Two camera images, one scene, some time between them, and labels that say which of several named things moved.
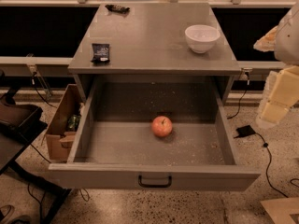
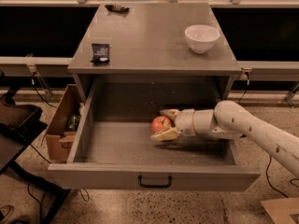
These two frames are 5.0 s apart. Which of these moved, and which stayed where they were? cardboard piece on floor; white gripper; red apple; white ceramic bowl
Moved: white gripper
Stayed: cardboard piece on floor; white ceramic bowl; red apple
